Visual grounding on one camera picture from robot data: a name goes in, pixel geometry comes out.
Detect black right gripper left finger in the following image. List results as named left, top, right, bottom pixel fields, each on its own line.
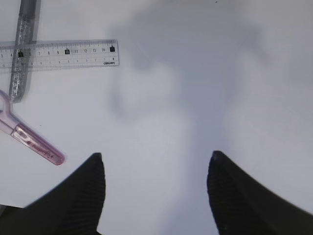
left=0, top=153, right=106, bottom=235

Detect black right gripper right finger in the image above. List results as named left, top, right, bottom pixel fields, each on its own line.
left=206, top=150, right=313, bottom=235

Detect silver glitter pen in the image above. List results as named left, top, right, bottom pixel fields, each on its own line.
left=9, top=0, right=41, bottom=103

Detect clear plastic ruler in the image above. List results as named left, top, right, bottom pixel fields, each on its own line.
left=0, top=40, right=120, bottom=74

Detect pink scissors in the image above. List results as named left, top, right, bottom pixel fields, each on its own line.
left=0, top=91, right=65, bottom=165

